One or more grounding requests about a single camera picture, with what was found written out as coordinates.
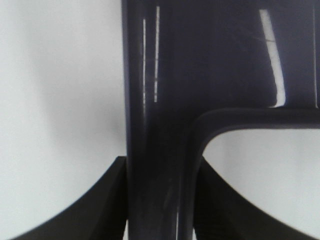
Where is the purple plastic dustpan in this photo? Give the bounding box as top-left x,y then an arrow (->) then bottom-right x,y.
122,0 -> 320,240

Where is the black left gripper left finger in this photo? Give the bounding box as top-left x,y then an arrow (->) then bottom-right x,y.
17,156 -> 128,240

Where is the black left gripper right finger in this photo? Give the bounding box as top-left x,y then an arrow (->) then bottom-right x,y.
193,158 -> 312,240

